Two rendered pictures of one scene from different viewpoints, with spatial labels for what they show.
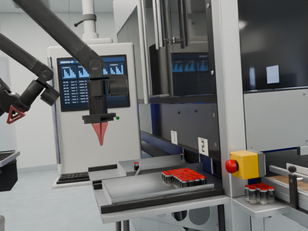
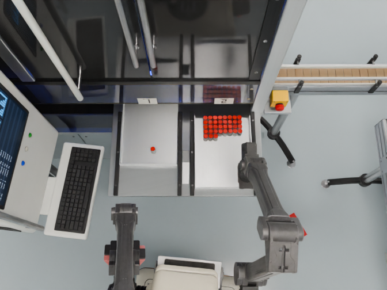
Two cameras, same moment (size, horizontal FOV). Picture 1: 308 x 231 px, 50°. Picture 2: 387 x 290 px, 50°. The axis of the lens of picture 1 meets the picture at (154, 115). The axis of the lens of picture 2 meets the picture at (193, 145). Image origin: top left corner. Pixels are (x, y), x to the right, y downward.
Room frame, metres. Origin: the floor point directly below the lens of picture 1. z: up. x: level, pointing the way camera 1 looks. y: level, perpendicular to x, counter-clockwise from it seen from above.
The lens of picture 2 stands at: (1.12, 0.59, 2.71)
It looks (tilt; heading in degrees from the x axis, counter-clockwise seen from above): 72 degrees down; 286
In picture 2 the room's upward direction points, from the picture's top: 1 degrees counter-clockwise
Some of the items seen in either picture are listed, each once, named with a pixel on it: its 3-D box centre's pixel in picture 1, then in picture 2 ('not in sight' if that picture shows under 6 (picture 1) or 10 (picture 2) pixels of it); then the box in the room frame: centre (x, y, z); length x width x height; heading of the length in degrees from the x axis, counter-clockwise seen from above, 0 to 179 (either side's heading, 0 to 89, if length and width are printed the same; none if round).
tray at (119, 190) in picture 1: (154, 186); (223, 151); (1.15, 0.02, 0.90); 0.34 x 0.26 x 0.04; 105
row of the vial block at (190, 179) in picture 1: (183, 180); (222, 128); (1.18, -0.09, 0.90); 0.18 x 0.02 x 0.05; 15
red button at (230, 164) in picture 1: (232, 166); (279, 106); (0.95, -0.22, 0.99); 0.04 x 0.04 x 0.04; 15
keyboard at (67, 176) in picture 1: (96, 174); (78, 188); (1.76, 0.34, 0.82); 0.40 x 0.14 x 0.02; 98
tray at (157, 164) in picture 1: (157, 165); (149, 129); (1.50, 0.00, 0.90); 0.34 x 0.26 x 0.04; 105
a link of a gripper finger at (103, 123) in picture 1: (96, 131); not in sight; (1.03, 0.19, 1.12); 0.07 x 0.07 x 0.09; 15
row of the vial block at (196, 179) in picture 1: (189, 179); (222, 123); (1.18, -0.11, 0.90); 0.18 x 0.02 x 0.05; 15
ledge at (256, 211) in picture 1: (264, 204); (276, 100); (0.96, -0.31, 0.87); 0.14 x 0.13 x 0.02; 105
